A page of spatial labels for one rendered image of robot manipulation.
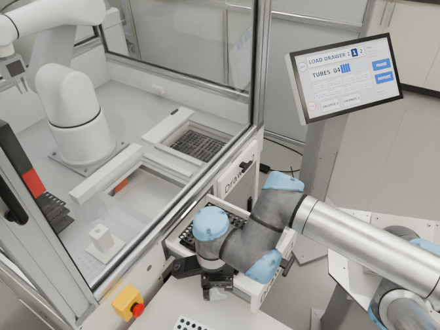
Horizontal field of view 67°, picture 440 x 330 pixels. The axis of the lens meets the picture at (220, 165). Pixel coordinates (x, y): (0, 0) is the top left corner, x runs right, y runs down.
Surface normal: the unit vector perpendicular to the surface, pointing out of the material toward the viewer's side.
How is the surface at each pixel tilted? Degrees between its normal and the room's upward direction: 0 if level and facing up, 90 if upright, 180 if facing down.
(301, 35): 90
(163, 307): 0
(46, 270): 90
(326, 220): 27
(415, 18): 90
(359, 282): 0
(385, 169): 1
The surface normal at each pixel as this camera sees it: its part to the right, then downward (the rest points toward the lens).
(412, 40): -0.53, 0.59
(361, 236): -0.27, -0.38
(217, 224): -0.03, -0.71
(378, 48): 0.25, 0.00
